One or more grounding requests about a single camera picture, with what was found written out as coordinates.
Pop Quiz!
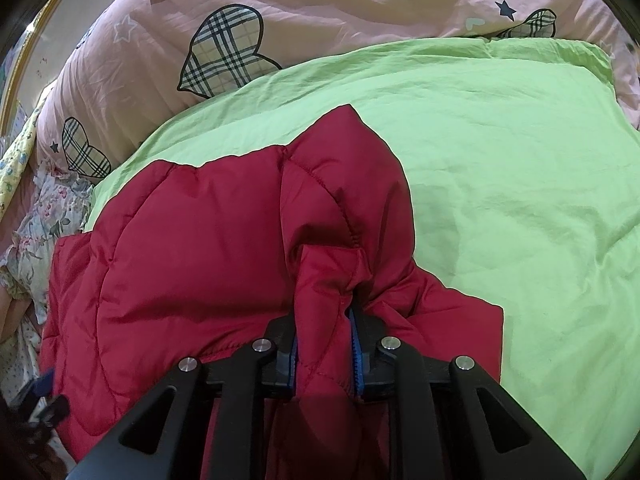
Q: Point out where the pink bed sheet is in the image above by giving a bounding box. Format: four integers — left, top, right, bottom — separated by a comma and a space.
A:
0, 280, 48, 346

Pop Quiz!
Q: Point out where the floral ruffled pillow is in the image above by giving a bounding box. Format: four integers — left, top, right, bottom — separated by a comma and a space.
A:
0, 165, 97, 327

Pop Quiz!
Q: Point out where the yellow floral cloth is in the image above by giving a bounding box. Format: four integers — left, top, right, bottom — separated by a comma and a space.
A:
0, 100, 42, 222

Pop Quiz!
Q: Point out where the pink duvet with plaid hearts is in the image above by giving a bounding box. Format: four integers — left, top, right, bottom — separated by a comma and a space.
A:
35, 0, 640, 182

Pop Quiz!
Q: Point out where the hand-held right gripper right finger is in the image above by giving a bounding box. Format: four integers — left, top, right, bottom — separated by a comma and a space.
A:
347, 305, 588, 480

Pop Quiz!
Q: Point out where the light green blanket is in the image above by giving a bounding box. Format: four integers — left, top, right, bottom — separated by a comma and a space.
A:
82, 36, 640, 480

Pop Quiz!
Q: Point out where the red quilted jacket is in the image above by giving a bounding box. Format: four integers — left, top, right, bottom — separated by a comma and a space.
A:
40, 103, 505, 480

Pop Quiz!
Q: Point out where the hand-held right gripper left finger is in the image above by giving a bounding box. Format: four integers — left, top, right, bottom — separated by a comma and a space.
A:
65, 315, 301, 480

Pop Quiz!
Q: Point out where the gold framed picture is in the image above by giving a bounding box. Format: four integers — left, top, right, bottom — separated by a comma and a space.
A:
0, 0, 77, 133

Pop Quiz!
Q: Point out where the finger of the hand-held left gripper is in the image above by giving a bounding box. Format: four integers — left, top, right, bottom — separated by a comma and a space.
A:
30, 394, 71, 427
34, 367, 57, 397

